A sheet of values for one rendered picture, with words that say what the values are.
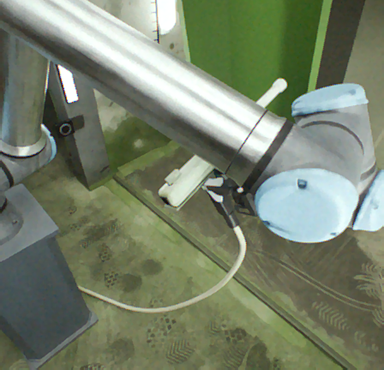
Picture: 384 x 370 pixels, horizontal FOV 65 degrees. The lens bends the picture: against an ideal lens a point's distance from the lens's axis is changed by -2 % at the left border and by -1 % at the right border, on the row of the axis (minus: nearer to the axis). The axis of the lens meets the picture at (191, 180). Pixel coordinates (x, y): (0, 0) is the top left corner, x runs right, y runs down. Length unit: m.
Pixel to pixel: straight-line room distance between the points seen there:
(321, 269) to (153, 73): 1.50
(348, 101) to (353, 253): 1.49
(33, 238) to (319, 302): 1.23
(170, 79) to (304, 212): 0.19
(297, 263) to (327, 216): 1.39
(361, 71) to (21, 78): 2.03
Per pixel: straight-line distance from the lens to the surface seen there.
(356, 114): 0.42
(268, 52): 1.65
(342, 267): 1.77
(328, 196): 0.29
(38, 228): 1.07
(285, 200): 0.30
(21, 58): 0.74
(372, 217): 0.48
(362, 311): 1.67
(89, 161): 2.01
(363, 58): 2.39
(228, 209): 0.73
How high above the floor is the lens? 1.37
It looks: 40 degrees down
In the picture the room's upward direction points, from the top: straight up
